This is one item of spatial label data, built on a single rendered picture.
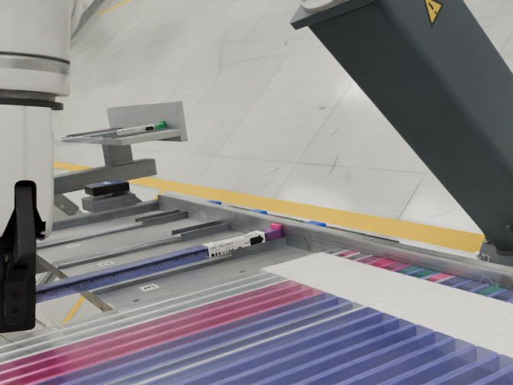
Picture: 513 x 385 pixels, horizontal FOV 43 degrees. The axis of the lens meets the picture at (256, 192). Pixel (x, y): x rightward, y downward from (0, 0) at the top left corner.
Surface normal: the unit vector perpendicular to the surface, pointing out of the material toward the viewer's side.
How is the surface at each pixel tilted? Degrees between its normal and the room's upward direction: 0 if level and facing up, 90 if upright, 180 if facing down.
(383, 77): 90
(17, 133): 90
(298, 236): 47
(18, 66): 86
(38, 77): 101
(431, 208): 0
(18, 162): 91
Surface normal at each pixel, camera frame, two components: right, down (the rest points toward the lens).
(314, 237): -0.85, 0.17
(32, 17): 0.59, 0.08
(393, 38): -0.46, 0.80
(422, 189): -0.65, -0.60
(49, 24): 0.84, 0.07
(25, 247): 0.51, -0.26
